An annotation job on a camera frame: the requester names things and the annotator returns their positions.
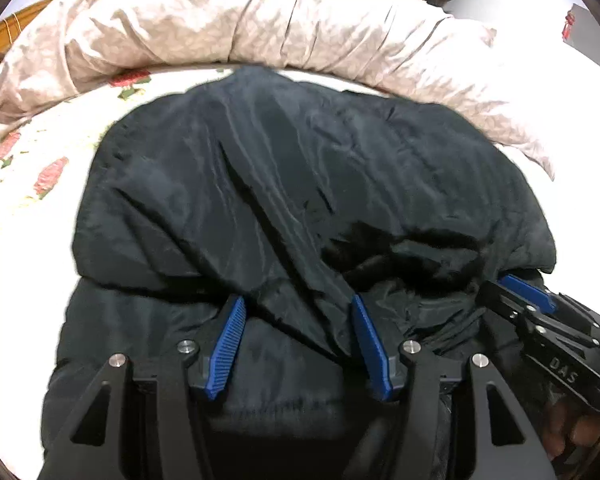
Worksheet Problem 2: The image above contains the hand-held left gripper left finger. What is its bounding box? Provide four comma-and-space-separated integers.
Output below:
37, 294, 248, 480

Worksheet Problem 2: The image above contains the person's right hand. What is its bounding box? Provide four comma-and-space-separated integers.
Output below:
540, 392, 600, 463

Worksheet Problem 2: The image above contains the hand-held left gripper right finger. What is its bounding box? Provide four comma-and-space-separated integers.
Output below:
351, 294, 556, 480

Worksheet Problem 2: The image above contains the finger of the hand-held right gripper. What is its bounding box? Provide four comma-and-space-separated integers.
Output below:
497, 274, 558, 313
480, 281, 543, 341

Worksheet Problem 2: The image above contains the black puffer jacket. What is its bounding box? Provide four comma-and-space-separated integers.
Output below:
40, 65, 558, 480

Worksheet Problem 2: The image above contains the wooden headboard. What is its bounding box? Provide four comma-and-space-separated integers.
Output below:
0, 0, 66, 56

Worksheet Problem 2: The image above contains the floral rose blanket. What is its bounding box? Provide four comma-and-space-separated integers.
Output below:
0, 62, 600, 461

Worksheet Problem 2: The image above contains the pink leaf-print duvet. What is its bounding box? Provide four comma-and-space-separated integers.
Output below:
0, 0, 556, 181

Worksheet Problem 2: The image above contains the grey wall panel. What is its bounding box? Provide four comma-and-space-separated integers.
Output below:
562, 2, 600, 73

